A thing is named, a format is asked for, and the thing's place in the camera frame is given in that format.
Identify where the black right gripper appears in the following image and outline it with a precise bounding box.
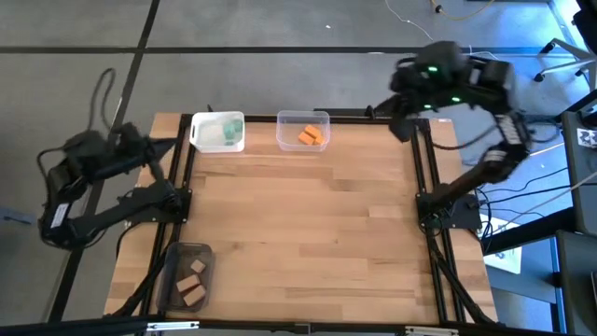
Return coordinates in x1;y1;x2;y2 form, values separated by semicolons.
372;69;449;144

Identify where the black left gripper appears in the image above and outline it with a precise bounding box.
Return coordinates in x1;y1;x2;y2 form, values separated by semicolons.
111;123;179;183

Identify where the white plastic bin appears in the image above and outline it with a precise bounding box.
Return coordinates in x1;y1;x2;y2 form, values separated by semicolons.
188;110;246;154

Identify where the dark smoked plastic bin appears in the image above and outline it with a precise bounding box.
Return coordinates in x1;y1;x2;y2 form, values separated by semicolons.
156;241;216;314

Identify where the clear plastic bin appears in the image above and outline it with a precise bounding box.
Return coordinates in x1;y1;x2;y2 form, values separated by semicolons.
275;109;331;153

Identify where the black diagonal beam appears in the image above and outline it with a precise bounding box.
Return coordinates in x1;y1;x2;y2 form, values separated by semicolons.
482;207;577;256

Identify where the white paper sheet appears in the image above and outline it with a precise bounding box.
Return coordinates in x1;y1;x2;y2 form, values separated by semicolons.
484;246;522;275

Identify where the office chair with grey base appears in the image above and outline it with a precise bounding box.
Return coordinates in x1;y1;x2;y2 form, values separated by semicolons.
533;0;597;92

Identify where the black white marker tag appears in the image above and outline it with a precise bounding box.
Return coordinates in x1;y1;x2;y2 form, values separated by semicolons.
576;128;597;149

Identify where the grey cabinet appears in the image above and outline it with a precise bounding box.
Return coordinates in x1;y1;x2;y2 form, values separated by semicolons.
556;231;597;336
559;109;597;234

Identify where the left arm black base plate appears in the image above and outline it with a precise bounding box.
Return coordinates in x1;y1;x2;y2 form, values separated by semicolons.
121;186;193;224

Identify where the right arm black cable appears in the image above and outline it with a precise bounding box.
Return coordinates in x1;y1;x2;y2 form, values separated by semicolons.
435;121;499;152

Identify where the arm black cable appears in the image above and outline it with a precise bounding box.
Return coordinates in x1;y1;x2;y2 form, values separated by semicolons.
86;67;118;135
435;121;499;152

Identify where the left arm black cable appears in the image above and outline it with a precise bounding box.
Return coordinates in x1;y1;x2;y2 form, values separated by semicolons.
86;67;118;135

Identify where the thin white floor cable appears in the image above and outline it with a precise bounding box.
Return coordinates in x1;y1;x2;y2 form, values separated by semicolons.
384;0;495;60

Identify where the black aluminium table frame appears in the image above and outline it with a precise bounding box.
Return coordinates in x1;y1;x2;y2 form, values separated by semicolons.
111;113;500;328

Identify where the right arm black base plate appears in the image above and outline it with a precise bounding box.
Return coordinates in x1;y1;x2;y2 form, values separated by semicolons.
416;191;483;231

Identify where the white power cord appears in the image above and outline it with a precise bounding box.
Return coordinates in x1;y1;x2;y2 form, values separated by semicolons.
529;142;566;159

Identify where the silver metal bracket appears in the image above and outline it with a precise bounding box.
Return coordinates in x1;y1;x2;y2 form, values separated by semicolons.
146;320;201;332
404;325;461;336

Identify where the black table edge rail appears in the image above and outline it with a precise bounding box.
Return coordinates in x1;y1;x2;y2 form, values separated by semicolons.
0;315;597;336

